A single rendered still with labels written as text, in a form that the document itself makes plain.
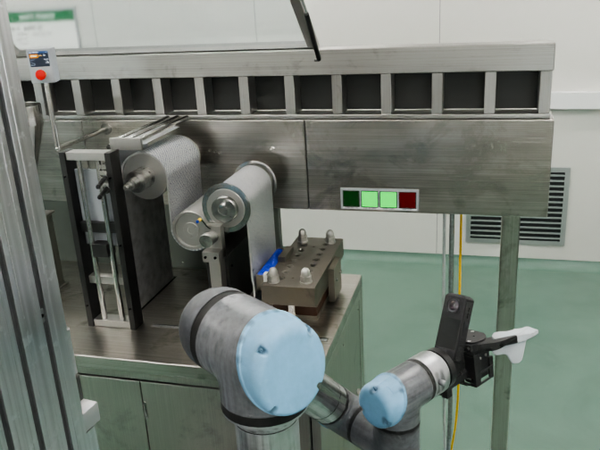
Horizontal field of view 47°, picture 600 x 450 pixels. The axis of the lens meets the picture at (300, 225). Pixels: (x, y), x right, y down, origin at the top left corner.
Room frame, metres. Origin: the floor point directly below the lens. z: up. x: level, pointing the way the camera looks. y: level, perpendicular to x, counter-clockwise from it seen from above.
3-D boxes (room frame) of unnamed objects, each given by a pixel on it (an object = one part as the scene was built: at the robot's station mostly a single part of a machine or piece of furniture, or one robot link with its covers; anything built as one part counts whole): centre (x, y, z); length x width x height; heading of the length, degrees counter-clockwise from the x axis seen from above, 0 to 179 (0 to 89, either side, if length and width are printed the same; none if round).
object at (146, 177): (1.93, 0.45, 1.34); 0.06 x 0.06 x 0.06; 74
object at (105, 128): (2.20, 0.69, 1.41); 0.30 x 0.04 x 0.04; 164
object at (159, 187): (2.07, 0.41, 1.34); 0.25 x 0.14 x 0.14; 164
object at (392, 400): (0.95, -0.14, 1.21); 0.11 x 0.08 x 0.09; 130
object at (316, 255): (1.98, -0.01, 1.00); 0.40 x 0.16 x 0.06; 164
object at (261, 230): (1.97, 0.12, 1.11); 0.23 x 0.01 x 0.18; 164
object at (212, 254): (1.85, 0.25, 1.05); 0.06 x 0.05 x 0.31; 164
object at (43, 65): (2.06, 0.73, 1.66); 0.07 x 0.07 x 0.10; 0
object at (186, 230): (2.03, 0.29, 1.18); 0.26 x 0.12 x 0.12; 164
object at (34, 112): (2.18, 0.87, 1.50); 0.14 x 0.14 x 0.06
